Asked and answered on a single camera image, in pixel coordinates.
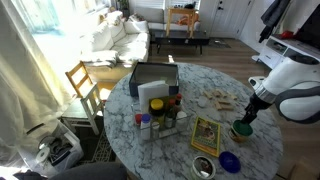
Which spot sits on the white paper napkin stack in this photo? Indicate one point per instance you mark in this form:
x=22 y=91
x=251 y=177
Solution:
x=151 y=95

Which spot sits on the red object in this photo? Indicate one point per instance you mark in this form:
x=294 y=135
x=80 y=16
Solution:
x=286 y=34

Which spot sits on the brown cardboard box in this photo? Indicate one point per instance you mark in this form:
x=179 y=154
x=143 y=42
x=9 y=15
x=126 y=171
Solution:
x=305 y=171

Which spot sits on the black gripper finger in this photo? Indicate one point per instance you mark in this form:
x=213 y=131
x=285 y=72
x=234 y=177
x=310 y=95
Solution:
x=252 y=112
x=245 y=119

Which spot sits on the small sauce bottle red cap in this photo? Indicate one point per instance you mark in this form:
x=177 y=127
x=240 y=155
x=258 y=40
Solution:
x=179 y=100

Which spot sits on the clear plastic storage bin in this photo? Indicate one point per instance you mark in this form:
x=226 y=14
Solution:
x=60 y=151

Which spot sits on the green house plant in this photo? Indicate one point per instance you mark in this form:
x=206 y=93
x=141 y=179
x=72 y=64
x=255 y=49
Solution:
x=124 y=4

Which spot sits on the black television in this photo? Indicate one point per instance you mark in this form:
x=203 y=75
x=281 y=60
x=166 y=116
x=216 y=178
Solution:
x=311 y=30

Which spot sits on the condiment bottle cluster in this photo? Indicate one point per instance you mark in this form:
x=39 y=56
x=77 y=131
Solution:
x=166 y=134

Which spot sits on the white bottle blue cap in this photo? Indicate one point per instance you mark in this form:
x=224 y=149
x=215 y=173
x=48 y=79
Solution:
x=145 y=128

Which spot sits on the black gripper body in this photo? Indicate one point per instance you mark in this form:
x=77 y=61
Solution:
x=260 y=101

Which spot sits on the black coffee table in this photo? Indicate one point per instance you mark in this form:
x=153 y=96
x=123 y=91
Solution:
x=181 y=36

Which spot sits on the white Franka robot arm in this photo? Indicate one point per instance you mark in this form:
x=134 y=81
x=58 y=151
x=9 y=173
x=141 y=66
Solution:
x=293 y=83

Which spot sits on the yellow wooden side table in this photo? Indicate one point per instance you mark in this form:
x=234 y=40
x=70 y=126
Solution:
x=180 y=11

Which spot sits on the orange toy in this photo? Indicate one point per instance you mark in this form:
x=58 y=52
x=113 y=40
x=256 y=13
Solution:
x=186 y=20

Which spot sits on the round blue plastic lid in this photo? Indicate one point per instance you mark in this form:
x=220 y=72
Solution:
x=230 y=162

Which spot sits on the tall sauce bottle red cap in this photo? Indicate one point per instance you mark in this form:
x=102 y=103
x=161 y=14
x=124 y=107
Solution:
x=171 y=113

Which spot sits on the jar with yellow lid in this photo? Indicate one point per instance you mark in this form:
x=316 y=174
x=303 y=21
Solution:
x=156 y=104

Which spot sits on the open tin can green label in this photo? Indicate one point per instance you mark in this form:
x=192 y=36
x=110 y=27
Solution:
x=203 y=167

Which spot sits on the white door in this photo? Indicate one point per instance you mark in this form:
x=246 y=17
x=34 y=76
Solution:
x=226 y=20

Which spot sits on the small glass shaker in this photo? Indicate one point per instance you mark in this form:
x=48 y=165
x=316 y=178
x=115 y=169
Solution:
x=155 y=130

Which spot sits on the patterned floor rug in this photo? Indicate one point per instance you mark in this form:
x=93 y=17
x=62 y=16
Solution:
x=103 y=150

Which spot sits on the yellow dog picture book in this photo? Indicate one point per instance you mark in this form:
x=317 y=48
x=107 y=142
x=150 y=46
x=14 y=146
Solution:
x=205 y=136

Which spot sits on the patterned throw pillow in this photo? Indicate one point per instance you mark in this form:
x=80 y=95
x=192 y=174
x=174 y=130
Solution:
x=136 y=17

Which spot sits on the jar with white lid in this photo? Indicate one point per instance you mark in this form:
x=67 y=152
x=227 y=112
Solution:
x=181 y=116

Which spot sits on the dark door mat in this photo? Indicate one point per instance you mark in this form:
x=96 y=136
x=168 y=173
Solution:
x=218 y=43

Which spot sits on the dark upholstered chair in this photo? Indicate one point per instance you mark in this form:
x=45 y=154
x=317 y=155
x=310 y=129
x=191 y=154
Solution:
x=90 y=172

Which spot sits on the sheer white curtain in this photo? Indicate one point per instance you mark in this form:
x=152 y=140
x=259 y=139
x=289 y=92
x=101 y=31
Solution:
x=26 y=83

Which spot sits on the small red capped container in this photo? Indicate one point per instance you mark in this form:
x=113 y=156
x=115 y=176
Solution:
x=138 y=118

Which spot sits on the wooden dining chair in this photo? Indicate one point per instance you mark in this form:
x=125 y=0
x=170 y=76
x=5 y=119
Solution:
x=80 y=111

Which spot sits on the white sofa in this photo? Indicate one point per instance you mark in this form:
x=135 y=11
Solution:
x=130 y=46

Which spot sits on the dark blue cardboard box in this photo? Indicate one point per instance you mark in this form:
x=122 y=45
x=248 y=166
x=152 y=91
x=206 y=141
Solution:
x=153 y=71

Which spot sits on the dark hanging coat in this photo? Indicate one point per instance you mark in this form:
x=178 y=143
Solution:
x=273 y=16

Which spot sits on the white round coaster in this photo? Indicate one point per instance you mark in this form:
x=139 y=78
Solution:
x=202 y=102

